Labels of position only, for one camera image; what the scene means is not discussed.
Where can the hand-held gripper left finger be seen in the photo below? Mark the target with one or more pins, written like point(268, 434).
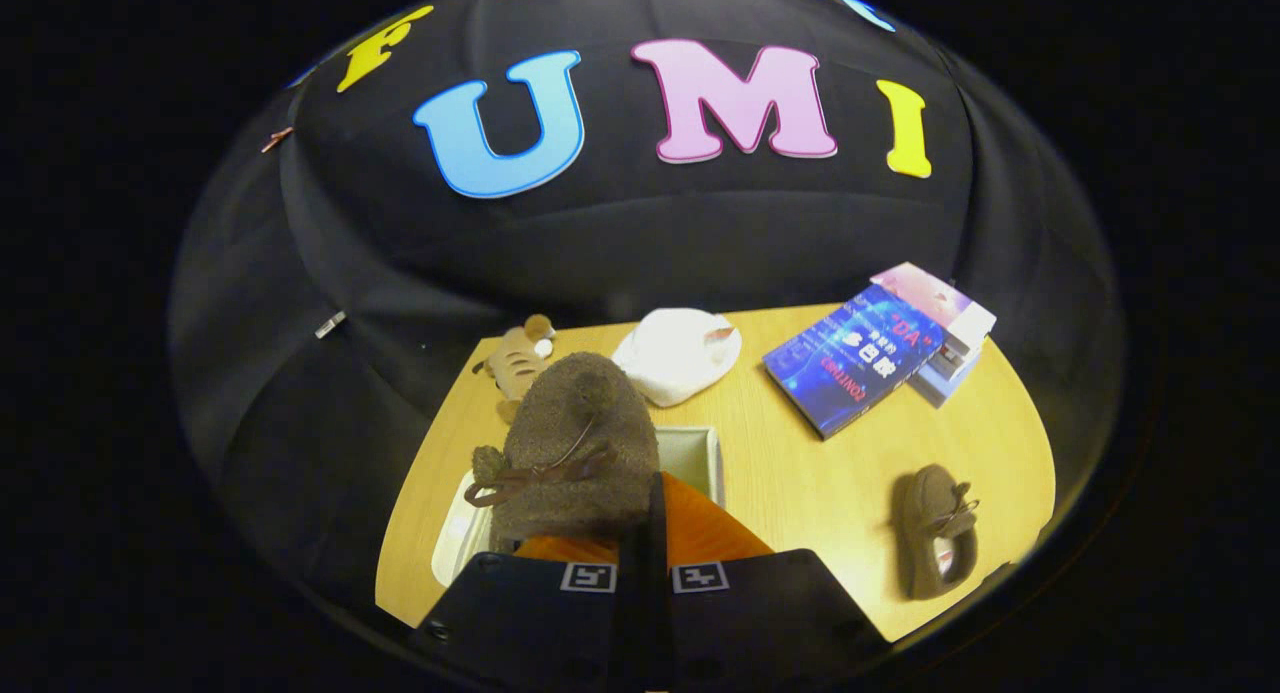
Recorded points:
point(520, 613)

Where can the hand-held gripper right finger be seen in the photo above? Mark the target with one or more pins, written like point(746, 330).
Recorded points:
point(760, 613)

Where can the grey fabric storage box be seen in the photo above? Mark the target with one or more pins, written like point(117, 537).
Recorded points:
point(692, 453)

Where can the brown fluffy shoe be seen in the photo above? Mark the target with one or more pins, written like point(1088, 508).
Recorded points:
point(935, 533)
point(580, 443)

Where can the brown striped plush toy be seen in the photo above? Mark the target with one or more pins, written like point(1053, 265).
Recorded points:
point(515, 358)

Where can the dark blue book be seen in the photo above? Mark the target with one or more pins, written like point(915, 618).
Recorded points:
point(850, 363)

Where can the white plush toy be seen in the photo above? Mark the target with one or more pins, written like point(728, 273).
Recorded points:
point(675, 358)

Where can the light blue book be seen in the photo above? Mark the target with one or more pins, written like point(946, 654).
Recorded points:
point(945, 383)

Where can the small white clip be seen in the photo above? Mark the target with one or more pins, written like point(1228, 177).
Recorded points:
point(330, 324)

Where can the pink cover book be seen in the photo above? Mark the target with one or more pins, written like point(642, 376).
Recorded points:
point(930, 288)

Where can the small red clip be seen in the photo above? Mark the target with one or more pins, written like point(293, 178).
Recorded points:
point(277, 139)

